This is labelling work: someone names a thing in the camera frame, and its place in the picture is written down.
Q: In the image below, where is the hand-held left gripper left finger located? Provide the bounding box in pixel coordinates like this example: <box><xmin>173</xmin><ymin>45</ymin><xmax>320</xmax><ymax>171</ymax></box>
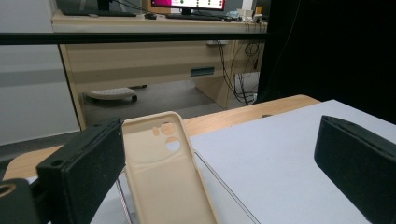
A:
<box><xmin>35</xmin><ymin>117</ymin><xmax>126</xmax><ymax>224</ymax></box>

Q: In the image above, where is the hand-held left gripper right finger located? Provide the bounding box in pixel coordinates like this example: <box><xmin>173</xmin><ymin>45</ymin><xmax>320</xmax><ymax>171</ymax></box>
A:
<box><xmin>313</xmin><ymin>115</ymin><xmax>396</xmax><ymax>224</ymax></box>

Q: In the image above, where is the clear plastic tray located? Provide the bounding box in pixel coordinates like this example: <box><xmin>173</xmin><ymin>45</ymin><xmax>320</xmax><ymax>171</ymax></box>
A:
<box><xmin>114</xmin><ymin>148</ymin><xmax>263</xmax><ymax>224</ymax></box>

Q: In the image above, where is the white table board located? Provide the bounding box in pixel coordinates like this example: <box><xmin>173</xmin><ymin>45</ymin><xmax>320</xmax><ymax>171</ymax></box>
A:
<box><xmin>88</xmin><ymin>99</ymin><xmax>396</xmax><ymax>224</ymax></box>

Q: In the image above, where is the white cabinet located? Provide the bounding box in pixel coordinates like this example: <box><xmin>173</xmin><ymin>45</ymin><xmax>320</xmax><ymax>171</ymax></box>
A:
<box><xmin>0</xmin><ymin>0</ymin><xmax>81</xmax><ymax>147</ymax></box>

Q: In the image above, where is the black curtain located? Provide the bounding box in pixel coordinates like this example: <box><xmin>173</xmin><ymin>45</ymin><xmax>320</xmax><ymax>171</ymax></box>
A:
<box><xmin>254</xmin><ymin>0</ymin><xmax>396</xmax><ymax>125</ymax></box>

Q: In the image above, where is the wooden desk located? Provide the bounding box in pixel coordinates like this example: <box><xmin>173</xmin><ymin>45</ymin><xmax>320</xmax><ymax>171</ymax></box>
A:
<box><xmin>50</xmin><ymin>10</ymin><xmax>269</xmax><ymax>131</ymax></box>

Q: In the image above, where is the wooden table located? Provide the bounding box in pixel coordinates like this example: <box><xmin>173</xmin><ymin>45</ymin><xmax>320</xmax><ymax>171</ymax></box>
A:
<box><xmin>2</xmin><ymin>93</ymin><xmax>321</xmax><ymax>182</ymax></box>

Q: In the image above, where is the black keyboard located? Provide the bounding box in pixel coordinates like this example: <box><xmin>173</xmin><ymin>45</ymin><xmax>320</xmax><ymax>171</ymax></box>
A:
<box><xmin>164</xmin><ymin>12</ymin><xmax>226</xmax><ymax>22</ymax></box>
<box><xmin>60</xmin><ymin>8</ymin><xmax>138</xmax><ymax>18</ymax></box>

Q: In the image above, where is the computer monitor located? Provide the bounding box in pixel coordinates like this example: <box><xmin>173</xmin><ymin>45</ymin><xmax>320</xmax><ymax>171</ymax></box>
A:
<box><xmin>150</xmin><ymin>0</ymin><xmax>226</xmax><ymax>16</ymax></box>

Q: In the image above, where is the black horizontal frame bar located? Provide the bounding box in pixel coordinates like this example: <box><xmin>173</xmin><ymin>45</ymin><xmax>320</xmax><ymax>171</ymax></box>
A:
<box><xmin>0</xmin><ymin>31</ymin><xmax>269</xmax><ymax>46</ymax></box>

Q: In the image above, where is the bundle of desk cables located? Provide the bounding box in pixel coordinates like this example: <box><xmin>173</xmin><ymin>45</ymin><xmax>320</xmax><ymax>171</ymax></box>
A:
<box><xmin>214</xmin><ymin>39</ymin><xmax>266</xmax><ymax>106</ymax></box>

